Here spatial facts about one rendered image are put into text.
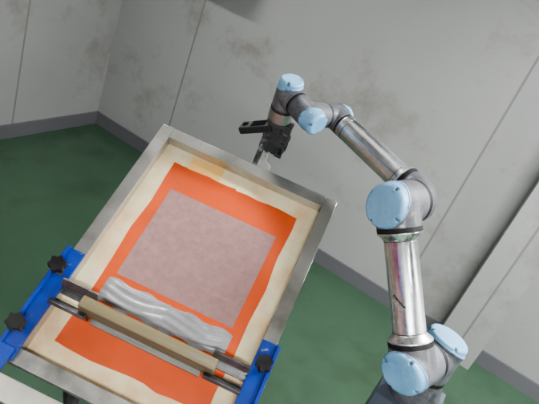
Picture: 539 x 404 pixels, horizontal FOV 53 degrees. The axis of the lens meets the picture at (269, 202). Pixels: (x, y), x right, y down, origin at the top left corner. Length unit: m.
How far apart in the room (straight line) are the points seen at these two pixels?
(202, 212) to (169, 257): 0.17
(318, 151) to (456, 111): 1.06
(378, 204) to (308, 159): 2.86
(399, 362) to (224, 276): 0.50
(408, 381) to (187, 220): 0.73
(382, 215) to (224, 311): 0.48
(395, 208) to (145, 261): 0.67
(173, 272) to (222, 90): 3.14
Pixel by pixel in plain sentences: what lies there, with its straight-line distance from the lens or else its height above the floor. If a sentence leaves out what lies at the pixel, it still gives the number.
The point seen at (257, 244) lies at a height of 1.41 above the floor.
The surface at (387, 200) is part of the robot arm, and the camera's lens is 1.34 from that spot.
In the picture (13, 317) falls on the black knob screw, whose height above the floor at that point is 1.24.
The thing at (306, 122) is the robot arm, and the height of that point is 1.75.
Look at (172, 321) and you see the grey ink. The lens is 1.43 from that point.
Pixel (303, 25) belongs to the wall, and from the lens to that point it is 4.13.
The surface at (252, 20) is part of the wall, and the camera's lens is 4.33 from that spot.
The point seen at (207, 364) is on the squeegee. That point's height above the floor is 1.29.
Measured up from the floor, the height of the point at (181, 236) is 1.37.
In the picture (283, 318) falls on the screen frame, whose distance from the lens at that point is 1.42.
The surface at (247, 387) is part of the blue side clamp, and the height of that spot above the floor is 1.25.
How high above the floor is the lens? 2.19
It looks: 26 degrees down
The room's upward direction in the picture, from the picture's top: 22 degrees clockwise
